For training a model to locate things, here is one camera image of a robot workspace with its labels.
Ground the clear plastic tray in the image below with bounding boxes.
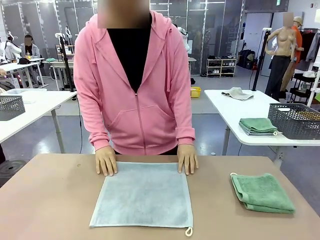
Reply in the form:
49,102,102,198
1,87,48,96

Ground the clothes rack with dark garments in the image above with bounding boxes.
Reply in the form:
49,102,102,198
297,27,320,63

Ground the person's left forearm pink sleeve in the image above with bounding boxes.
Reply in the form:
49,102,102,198
174,99,197,146

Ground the person's right forearm pink sleeve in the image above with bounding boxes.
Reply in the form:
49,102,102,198
79,94,112,152

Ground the crumpled grey towel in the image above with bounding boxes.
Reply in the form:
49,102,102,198
221,86,255,101

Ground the folded green towel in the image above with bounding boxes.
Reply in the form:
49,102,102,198
238,117,279,134

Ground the white lab table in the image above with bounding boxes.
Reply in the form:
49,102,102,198
0,57,48,89

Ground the beige torso mannequin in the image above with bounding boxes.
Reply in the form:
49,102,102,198
264,12,300,102

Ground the mannequin in orange shirt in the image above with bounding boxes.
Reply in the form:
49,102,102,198
279,16,305,92

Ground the person's left hand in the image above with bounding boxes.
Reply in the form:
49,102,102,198
176,144,200,176

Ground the person in pink hoodie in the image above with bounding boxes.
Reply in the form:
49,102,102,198
73,0,197,156

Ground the seated person in grey jacket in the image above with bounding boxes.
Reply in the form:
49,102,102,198
21,34,41,60

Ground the black shelf cart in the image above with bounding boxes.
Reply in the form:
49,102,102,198
289,71,320,106

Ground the white shoe rack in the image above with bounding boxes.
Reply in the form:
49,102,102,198
206,57,237,78

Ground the green towel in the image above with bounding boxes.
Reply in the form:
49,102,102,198
238,117,279,134
229,172,297,215

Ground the grey lattice basket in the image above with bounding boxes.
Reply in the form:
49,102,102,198
0,94,26,122
267,102,320,141

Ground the light blue towel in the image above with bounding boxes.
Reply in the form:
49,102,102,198
89,161,195,237

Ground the black round base plate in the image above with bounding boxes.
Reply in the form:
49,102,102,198
0,159,27,187

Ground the folded grey towel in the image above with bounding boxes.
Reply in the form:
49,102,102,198
239,124,279,137

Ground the pile of black bags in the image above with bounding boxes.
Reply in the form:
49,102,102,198
237,49,258,71

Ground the white lab workbench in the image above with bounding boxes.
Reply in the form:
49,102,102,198
48,58,76,91

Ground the white humanoid robot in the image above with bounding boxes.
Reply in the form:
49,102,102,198
176,26,193,55

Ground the person's right hand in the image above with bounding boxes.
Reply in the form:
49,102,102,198
95,145,119,177

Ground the black tripod cable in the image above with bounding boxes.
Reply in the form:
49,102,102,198
72,96,83,154

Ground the black stand with white head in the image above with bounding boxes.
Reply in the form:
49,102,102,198
251,27,273,92

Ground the black tripod stand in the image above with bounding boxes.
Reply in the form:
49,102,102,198
56,34,77,93

